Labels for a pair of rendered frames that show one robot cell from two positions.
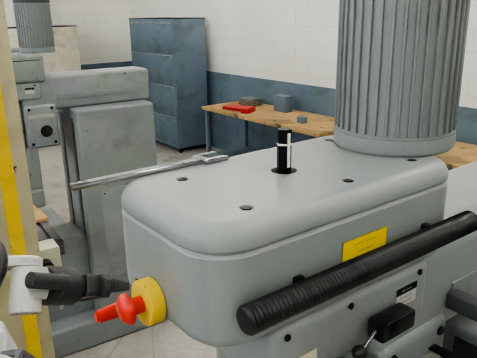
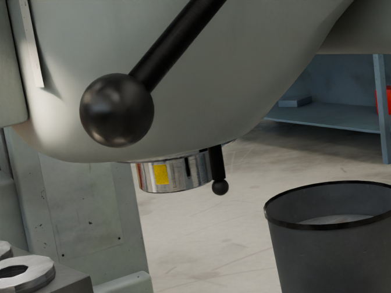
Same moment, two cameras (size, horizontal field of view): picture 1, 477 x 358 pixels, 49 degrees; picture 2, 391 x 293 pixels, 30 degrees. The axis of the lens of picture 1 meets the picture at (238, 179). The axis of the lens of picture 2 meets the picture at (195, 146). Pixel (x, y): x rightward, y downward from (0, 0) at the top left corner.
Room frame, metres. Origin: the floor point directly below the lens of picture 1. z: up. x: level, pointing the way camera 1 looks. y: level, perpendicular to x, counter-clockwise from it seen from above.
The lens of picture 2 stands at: (0.30, -0.13, 1.40)
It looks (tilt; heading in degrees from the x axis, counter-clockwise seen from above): 12 degrees down; 7
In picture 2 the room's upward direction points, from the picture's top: 9 degrees counter-clockwise
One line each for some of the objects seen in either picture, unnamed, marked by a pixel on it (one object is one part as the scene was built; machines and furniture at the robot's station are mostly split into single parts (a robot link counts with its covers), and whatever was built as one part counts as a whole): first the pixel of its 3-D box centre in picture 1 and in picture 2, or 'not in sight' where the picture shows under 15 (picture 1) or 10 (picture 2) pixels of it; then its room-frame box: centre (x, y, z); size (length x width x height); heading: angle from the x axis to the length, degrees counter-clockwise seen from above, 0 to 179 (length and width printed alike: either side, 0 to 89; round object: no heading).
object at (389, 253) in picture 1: (375, 261); not in sight; (0.64, -0.18, 1.79); 0.45 x 0.04 x 0.04; 127
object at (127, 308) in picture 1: (131, 307); not in sight; (0.58, 0.14, 1.76); 0.04 x 0.03 x 0.04; 37
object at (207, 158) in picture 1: (152, 169); not in sight; (0.73, 0.12, 1.89); 0.24 x 0.04 x 0.01; 127
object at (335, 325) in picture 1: (302, 289); not in sight; (0.76, -0.10, 1.68); 0.34 x 0.24 x 0.10; 127
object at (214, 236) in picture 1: (290, 218); not in sight; (0.74, -0.08, 1.81); 0.47 x 0.26 x 0.16; 127
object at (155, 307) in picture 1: (148, 301); not in sight; (0.60, 0.12, 1.76); 0.06 x 0.02 x 0.06; 37
